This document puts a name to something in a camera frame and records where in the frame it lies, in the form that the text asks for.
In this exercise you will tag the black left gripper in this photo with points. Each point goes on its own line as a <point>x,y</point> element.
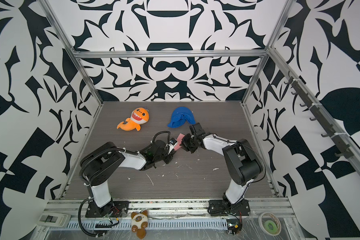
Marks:
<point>170,157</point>

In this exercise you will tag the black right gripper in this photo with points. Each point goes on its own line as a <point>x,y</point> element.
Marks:
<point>184,142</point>

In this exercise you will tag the pink paper sheet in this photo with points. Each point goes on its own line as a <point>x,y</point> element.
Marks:
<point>178,141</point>

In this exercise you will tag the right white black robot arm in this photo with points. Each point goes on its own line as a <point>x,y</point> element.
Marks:
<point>243,164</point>

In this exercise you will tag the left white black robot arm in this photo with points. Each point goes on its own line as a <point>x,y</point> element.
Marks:
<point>98,166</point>

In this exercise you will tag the blue cloth cap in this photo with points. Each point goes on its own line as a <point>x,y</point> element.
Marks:
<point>181,115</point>

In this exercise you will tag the orange shark plush toy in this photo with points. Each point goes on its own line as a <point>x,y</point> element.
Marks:
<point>138,117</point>

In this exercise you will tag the brown white plush toy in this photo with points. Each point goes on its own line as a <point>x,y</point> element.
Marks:
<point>139,223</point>

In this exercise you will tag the small electronics board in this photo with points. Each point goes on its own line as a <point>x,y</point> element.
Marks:
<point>234,227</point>

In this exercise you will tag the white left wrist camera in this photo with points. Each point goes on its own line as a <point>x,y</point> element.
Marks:
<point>172,144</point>

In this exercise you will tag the white switch box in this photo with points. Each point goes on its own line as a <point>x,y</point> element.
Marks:
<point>56,220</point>

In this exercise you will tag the black hook rail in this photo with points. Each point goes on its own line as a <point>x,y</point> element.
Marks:
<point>321,115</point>

